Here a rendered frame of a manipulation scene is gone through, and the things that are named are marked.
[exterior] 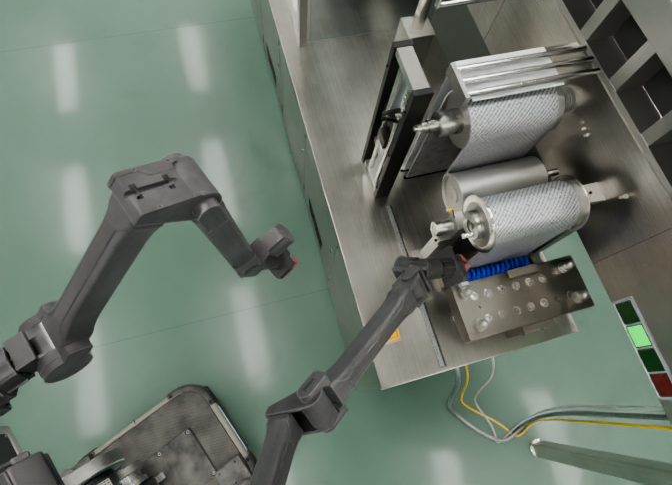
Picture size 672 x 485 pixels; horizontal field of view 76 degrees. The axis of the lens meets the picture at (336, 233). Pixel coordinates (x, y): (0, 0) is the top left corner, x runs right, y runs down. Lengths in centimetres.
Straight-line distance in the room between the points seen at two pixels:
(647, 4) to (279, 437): 114
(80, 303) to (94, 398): 168
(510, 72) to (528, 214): 33
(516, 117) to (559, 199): 23
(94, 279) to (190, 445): 139
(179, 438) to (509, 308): 137
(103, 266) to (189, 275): 170
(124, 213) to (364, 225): 95
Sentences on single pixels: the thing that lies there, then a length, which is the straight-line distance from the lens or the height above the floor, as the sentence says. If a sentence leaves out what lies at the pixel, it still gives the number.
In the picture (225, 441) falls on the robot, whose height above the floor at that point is 24.
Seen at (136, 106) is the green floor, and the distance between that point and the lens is 292.
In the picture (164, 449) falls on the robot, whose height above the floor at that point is 26.
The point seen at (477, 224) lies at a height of 129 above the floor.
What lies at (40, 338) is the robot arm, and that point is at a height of 147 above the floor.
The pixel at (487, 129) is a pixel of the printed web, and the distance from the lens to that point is 112.
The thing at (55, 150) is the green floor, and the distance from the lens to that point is 292.
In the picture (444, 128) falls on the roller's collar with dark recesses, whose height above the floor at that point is 135.
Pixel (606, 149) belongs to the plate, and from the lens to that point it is 127.
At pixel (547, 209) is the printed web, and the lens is 117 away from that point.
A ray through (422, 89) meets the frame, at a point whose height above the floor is 144.
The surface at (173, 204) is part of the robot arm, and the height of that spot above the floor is 169.
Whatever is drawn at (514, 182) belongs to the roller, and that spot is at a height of 123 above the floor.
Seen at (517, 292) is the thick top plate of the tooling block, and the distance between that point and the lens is 138.
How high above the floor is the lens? 222
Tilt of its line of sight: 69 degrees down
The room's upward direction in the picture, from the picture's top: 13 degrees clockwise
